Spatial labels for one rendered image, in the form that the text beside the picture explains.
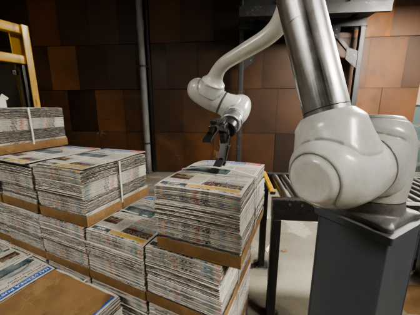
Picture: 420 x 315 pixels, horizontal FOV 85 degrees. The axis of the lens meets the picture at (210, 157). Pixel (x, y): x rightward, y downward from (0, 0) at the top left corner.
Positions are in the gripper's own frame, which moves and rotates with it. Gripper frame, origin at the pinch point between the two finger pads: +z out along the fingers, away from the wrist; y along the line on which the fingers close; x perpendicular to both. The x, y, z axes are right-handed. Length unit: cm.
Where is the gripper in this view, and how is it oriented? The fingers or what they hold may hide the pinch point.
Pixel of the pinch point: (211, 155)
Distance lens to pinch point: 78.7
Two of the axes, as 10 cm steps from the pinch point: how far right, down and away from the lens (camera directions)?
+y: 1.9, 7.8, 6.0
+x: -9.1, -0.9, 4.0
